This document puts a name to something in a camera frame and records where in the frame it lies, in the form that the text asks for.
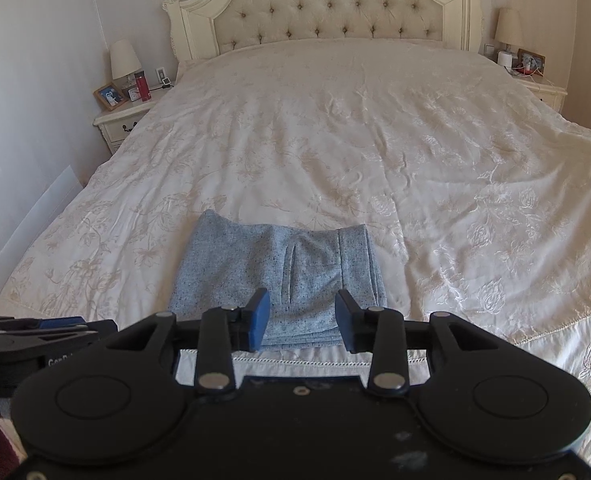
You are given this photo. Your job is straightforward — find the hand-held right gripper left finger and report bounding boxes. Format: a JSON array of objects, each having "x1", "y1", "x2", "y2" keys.
[{"x1": 98, "y1": 287, "x2": 272, "y2": 395}]

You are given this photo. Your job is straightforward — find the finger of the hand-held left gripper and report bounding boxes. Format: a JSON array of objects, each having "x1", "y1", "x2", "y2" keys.
[{"x1": 0, "y1": 315, "x2": 90, "y2": 337}]

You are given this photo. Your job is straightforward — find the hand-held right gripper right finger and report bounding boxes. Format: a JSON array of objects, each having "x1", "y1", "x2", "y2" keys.
[{"x1": 334, "y1": 288, "x2": 502, "y2": 395}]

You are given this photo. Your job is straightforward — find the light blue speckled pants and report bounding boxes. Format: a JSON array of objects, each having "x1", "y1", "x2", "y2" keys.
[{"x1": 168, "y1": 209, "x2": 389, "y2": 348}]

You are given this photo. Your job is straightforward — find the cream embroidered bedspread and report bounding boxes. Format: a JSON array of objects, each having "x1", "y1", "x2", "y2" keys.
[{"x1": 0, "y1": 37, "x2": 591, "y2": 480}]

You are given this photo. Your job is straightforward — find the cream nightstand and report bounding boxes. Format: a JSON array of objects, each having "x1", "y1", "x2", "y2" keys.
[
  {"x1": 93, "y1": 82, "x2": 178, "y2": 157},
  {"x1": 513, "y1": 71, "x2": 569, "y2": 114}
]

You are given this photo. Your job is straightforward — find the cream table lamp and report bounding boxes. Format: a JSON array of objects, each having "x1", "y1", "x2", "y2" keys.
[
  {"x1": 494, "y1": 8, "x2": 525, "y2": 54},
  {"x1": 109, "y1": 39, "x2": 143, "y2": 92}
]

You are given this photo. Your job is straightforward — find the cream tufted headboard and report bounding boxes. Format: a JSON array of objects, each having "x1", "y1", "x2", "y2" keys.
[{"x1": 162, "y1": 0, "x2": 483, "y2": 63}]

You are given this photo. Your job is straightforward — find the wooden picture frame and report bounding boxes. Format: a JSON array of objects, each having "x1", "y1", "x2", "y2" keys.
[
  {"x1": 518, "y1": 48, "x2": 546, "y2": 75},
  {"x1": 93, "y1": 81, "x2": 128, "y2": 111}
]

